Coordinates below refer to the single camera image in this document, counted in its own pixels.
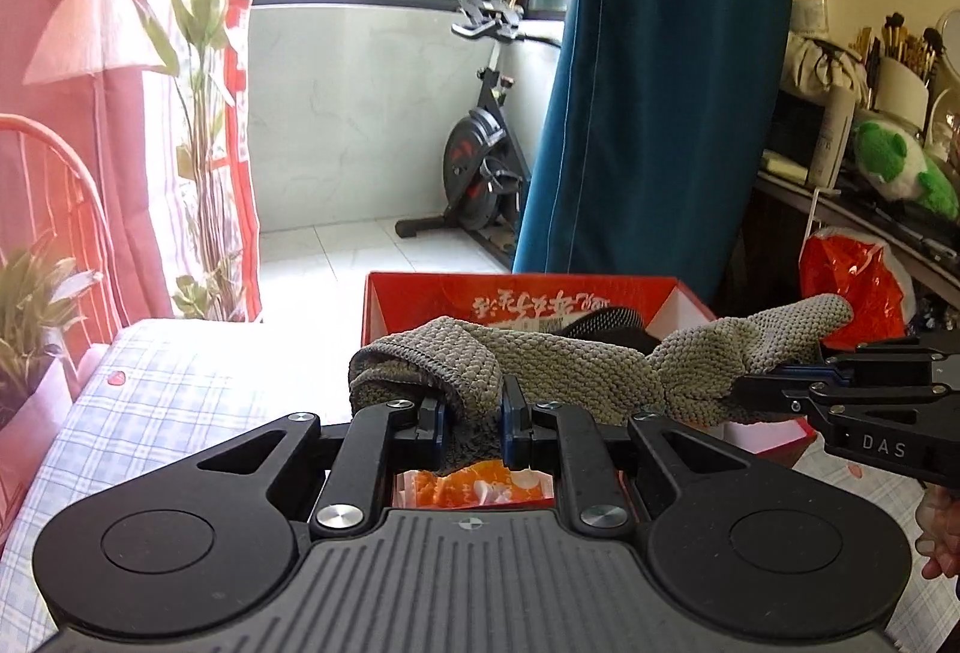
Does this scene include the black fabric item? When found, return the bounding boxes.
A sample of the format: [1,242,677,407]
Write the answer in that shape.
[559,306,665,354]

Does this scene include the orange snack packet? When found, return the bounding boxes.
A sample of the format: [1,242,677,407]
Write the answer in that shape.
[395,462,556,510]

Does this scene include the dark desk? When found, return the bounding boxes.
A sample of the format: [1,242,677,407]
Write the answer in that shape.
[754,149,960,324]

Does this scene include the teal curtain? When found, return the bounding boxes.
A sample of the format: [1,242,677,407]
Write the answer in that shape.
[512,0,797,316]

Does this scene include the person's right hand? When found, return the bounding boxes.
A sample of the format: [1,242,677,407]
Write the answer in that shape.
[916,494,960,583]

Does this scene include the plaid bed sheet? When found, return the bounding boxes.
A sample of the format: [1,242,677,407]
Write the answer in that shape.
[0,319,935,653]

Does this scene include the bunch of makeup brushes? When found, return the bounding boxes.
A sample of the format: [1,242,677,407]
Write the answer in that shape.
[850,10,947,85]

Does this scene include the white brush cup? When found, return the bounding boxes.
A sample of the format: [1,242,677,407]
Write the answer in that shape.
[874,56,936,130]

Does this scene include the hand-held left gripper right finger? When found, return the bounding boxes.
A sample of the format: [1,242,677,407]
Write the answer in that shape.
[501,375,741,539]

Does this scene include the white cloth bag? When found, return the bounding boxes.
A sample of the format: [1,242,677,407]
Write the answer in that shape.
[780,0,872,100]

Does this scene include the green plush toy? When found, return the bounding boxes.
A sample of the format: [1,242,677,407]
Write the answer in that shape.
[850,116,960,220]

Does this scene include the grey knitted cloth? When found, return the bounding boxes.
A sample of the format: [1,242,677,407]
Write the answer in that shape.
[349,293,856,474]

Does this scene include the red strawberry print box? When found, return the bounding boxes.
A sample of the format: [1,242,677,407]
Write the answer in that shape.
[362,272,818,526]

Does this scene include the red plastic bag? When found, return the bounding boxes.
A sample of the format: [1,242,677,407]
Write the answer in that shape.
[797,227,914,352]

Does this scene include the white bottle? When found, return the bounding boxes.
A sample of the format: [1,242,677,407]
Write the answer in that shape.
[806,86,857,189]

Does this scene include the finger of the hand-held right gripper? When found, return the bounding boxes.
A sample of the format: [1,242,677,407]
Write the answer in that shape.
[730,372,835,414]
[771,330,960,387]

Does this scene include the black exercise bike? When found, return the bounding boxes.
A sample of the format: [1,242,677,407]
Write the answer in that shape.
[395,0,565,254]

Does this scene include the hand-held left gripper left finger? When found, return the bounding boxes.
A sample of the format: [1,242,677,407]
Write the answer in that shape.
[196,394,451,541]

